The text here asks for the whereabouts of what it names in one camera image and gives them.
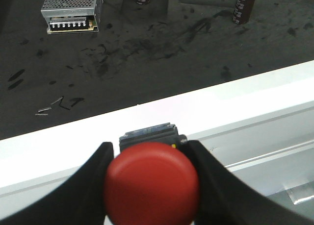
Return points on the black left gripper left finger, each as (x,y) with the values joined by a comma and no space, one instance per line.
(77,201)

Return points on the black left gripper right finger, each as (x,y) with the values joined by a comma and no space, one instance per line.
(226,200)

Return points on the red mushroom push button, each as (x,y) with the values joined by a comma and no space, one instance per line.
(151,182)

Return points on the left silver mesh power supply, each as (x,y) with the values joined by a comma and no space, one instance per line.
(72,16)

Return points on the centre brown cylindrical capacitor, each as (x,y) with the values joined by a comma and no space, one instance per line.
(242,11)

